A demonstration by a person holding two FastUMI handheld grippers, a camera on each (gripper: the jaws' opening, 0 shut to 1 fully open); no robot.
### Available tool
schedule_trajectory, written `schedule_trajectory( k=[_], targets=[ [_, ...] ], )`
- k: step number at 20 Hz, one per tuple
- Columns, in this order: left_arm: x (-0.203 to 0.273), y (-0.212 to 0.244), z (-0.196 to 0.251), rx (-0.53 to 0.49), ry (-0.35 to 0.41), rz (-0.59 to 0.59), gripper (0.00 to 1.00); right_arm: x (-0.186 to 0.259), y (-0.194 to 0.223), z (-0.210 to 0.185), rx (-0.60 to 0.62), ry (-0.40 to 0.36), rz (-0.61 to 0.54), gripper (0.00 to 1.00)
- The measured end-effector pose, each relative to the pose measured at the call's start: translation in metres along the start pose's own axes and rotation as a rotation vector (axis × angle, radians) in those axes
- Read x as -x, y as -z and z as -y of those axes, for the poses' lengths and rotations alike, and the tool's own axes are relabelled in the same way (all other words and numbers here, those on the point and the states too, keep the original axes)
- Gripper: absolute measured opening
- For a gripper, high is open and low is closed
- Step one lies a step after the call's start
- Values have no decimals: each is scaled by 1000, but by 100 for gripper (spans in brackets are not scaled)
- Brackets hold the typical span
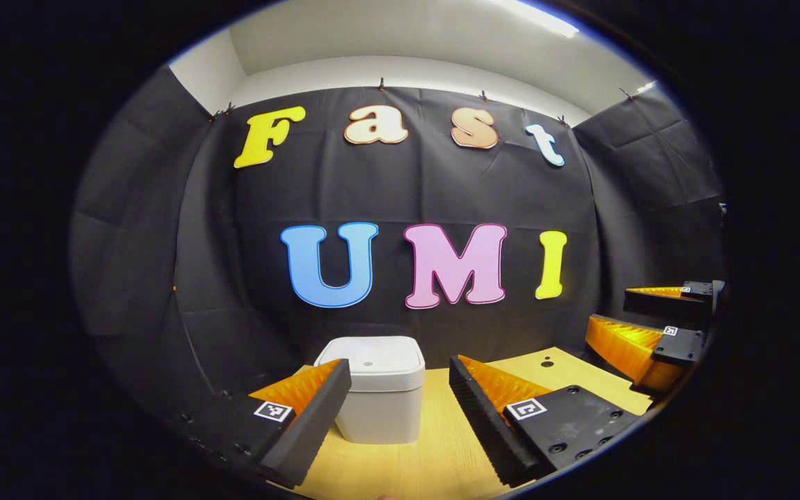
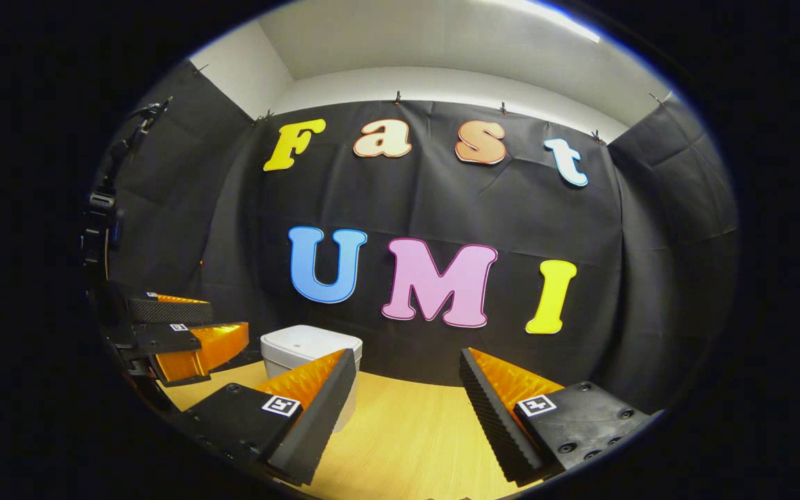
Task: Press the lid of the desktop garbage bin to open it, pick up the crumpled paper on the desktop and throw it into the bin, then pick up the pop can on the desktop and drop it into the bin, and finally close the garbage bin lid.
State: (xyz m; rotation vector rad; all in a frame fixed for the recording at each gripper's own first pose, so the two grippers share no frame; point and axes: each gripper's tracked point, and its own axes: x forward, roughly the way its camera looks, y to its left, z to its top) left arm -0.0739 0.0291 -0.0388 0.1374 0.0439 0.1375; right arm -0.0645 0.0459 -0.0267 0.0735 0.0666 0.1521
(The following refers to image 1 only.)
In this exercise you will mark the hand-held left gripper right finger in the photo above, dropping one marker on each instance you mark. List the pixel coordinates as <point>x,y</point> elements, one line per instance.
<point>483,423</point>

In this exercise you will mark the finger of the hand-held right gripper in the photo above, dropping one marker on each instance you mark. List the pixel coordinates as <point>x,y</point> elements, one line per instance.
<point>681,347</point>
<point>664,305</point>

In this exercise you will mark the white desktop garbage bin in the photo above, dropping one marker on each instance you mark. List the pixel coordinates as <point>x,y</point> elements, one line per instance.
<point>382,410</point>

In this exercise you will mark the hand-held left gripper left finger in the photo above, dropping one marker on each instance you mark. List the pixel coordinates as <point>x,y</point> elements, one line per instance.
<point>317,423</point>

